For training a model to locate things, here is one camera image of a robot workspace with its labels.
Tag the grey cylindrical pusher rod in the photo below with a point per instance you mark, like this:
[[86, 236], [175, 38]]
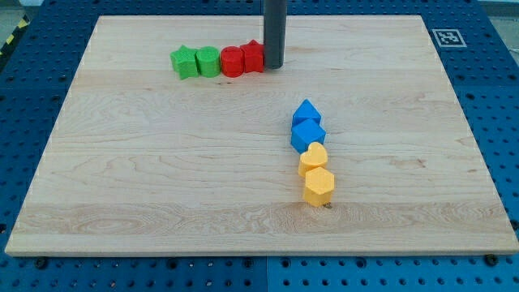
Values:
[[274, 18]]

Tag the green cylinder block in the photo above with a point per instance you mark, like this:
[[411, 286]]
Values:
[[208, 59]]

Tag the black bolt front right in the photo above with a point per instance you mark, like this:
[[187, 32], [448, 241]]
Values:
[[491, 260]]

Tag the blue triangle block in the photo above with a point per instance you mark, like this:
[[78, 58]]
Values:
[[304, 112]]

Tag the black bolt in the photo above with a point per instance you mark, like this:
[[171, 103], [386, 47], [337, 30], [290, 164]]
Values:
[[41, 263], [491, 260]]

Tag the yellow heart block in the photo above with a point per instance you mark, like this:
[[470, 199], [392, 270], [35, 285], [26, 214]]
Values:
[[315, 156]]

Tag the black bolt front left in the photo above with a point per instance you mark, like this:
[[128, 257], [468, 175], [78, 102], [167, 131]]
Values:
[[41, 263]]

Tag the blue cube block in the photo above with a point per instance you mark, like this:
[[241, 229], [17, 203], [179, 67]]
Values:
[[305, 133]]

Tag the light wooden board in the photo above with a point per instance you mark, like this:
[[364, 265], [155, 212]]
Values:
[[142, 163]]

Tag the yellow hexagon block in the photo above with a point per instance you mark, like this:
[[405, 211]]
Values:
[[319, 186]]

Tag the white fiducial marker tag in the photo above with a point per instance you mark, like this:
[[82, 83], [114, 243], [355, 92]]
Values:
[[448, 38]]

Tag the green star block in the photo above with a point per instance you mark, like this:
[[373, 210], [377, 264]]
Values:
[[184, 62]]

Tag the red cylinder block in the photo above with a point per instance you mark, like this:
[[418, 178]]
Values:
[[232, 61]]

